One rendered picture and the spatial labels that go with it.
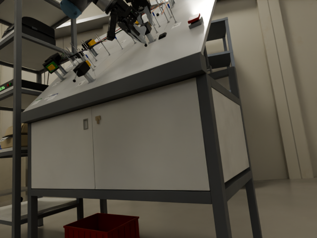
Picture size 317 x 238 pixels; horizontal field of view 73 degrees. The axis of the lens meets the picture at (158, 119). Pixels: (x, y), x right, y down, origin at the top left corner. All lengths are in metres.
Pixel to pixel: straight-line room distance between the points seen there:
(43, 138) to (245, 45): 3.28
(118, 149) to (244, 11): 3.58
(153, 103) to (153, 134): 0.12
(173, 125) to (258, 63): 3.11
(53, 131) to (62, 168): 0.22
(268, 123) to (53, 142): 3.02
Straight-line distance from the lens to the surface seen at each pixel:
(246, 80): 3.68
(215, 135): 0.74
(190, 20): 1.02
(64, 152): 1.24
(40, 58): 2.17
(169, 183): 0.82
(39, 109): 1.39
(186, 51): 0.83
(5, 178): 4.40
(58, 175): 1.29
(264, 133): 3.58
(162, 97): 0.83
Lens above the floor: 0.54
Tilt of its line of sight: 9 degrees up
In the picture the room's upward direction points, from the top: 5 degrees counter-clockwise
